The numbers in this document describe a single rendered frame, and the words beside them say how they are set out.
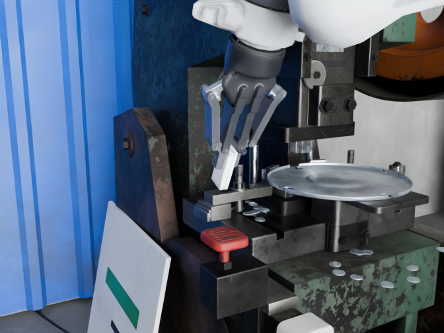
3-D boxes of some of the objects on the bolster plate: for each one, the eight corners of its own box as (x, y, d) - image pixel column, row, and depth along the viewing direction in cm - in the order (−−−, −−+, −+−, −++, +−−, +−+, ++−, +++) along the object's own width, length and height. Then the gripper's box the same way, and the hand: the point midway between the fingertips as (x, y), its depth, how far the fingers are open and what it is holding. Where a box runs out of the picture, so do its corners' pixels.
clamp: (275, 209, 106) (276, 163, 104) (207, 222, 98) (207, 172, 96) (259, 202, 111) (260, 158, 109) (193, 214, 103) (193, 166, 101)
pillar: (259, 186, 113) (261, 127, 110) (252, 187, 112) (252, 127, 109) (254, 184, 115) (255, 125, 112) (246, 185, 114) (247, 126, 111)
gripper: (227, 51, 57) (190, 205, 70) (315, 53, 63) (265, 193, 76) (201, 26, 62) (171, 174, 75) (285, 29, 68) (243, 165, 82)
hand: (224, 166), depth 74 cm, fingers closed
